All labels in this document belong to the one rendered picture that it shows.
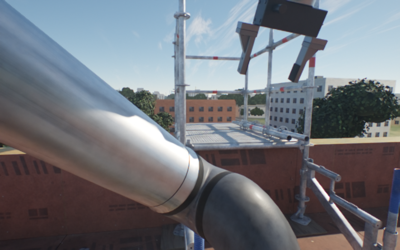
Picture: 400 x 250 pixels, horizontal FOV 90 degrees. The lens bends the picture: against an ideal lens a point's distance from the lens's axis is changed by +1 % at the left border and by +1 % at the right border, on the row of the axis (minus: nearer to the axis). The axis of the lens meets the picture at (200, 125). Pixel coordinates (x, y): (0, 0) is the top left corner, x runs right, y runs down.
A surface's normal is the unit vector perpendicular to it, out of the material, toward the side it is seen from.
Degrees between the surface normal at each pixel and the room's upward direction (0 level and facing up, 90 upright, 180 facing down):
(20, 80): 88
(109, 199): 90
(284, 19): 114
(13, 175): 90
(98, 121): 86
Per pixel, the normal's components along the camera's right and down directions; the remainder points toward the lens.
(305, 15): 0.11, 0.51
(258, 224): 0.04, -0.54
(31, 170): 0.15, 0.13
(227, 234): -0.50, -0.14
